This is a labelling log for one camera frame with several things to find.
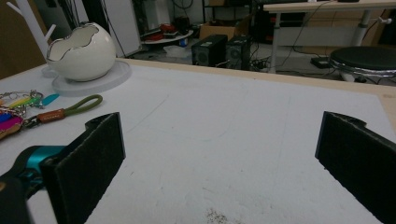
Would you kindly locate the cardboard box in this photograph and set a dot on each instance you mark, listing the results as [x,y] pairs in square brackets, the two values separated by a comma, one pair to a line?
[216,31]

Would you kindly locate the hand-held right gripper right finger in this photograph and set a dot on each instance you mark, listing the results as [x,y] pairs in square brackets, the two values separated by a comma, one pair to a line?
[358,158]

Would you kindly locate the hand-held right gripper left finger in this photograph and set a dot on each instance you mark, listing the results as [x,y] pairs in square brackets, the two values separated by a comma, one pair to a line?
[87,168]

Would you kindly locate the white round tray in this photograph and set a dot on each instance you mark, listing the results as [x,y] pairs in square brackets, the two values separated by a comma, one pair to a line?
[115,76]

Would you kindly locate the red item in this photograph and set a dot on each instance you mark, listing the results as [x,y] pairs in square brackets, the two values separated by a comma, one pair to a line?
[168,28]

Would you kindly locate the round white low table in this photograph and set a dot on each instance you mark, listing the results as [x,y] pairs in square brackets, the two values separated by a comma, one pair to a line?
[168,39]

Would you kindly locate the clear plastic bag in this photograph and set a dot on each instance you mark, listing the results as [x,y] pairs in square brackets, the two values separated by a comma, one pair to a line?
[176,51]

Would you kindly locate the black power adapter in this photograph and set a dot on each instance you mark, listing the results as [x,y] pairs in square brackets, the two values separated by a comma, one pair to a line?
[320,62]

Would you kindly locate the white cabinet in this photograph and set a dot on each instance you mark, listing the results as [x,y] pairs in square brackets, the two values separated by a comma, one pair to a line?
[123,25]

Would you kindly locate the black round stool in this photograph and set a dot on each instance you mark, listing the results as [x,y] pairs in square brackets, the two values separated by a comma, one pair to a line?
[364,59]

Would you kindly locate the black computer tower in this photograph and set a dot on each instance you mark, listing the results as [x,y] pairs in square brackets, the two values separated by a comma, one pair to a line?
[209,49]
[238,53]

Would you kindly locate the white branched key rack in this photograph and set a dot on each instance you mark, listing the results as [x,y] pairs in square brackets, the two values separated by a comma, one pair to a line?
[32,21]

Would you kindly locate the white eggshell-shaped ceramic vase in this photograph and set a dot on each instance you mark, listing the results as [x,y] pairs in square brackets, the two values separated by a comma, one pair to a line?
[87,59]

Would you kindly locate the keyring with yellow green tags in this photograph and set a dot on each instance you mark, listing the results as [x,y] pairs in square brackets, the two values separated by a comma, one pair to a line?
[29,100]

